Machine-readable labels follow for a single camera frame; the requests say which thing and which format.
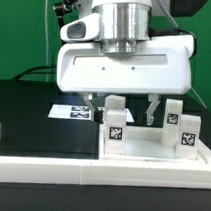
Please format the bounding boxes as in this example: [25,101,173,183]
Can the white square table top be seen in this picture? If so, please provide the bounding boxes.
[98,125,211,165]

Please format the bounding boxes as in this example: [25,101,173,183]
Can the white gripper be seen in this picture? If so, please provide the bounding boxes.
[57,35,194,125]

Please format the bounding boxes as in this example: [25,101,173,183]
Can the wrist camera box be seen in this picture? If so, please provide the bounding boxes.
[60,13,101,43]

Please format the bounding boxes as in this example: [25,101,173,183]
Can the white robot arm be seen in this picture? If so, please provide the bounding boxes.
[57,0,208,125]

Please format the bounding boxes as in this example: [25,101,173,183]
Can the white thin cable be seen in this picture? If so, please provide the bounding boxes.
[41,0,54,83]

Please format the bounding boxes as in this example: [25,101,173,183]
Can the black cables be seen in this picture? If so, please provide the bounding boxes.
[12,63,59,84]

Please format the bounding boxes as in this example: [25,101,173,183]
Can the printed tag sheet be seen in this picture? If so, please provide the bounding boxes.
[47,103,136,123]

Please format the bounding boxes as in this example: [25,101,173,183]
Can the white U-shaped fence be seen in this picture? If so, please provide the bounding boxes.
[0,122,211,194]

